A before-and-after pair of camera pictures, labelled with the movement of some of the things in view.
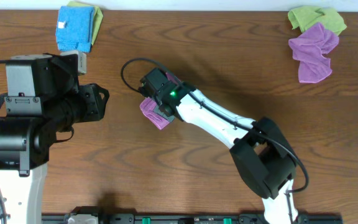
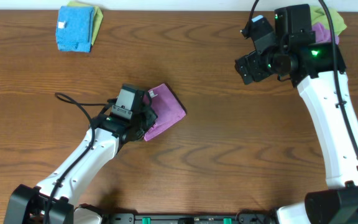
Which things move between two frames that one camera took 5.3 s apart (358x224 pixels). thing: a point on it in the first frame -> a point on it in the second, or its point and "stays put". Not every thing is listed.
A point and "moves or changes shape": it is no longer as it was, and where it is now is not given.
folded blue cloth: x=74 y=28 stays put
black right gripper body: x=161 y=112 -> x=245 y=69
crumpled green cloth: x=304 y=17 stays put
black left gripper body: x=89 y=101 -> x=149 y=116
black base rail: x=104 y=218 stays put
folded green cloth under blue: x=97 y=18 stays put
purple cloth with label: x=147 y=107 moves or changes shape
